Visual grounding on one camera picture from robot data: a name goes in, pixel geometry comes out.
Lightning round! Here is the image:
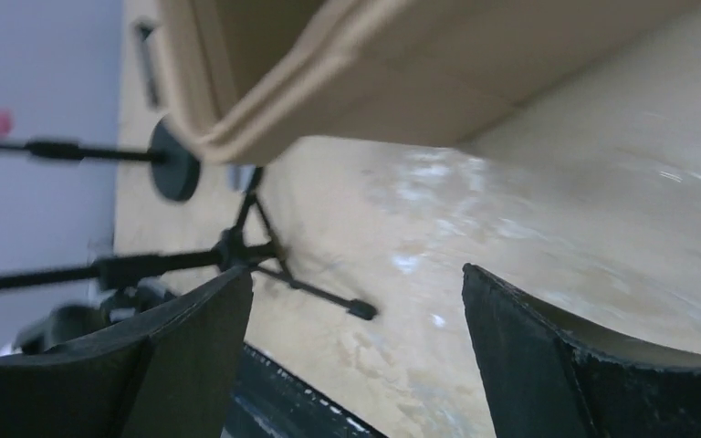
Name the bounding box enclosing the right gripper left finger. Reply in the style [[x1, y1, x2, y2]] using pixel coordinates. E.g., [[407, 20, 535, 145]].
[[0, 268, 253, 437]]

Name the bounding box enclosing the tan plastic toolbox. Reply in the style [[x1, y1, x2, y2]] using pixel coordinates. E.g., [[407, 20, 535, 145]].
[[145, 0, 696, 166]]

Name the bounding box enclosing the black front mounting rail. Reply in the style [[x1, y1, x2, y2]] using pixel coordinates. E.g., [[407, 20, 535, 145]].
[[223, 343, 384, 438]]

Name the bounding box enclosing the black tripod shock mount stand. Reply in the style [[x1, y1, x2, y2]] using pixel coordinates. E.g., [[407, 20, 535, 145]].
[[0, 167, 379, 320]]

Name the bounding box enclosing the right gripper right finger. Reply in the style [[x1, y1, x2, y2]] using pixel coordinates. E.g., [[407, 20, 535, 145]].
[[462, 264, 701, 437]]

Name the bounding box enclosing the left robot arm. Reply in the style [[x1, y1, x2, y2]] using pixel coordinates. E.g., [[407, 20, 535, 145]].
[[0, 278, 178, 356]]

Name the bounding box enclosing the black round base mic stand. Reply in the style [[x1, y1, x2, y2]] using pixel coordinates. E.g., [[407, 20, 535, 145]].
[[0, 121, 201, 203]]

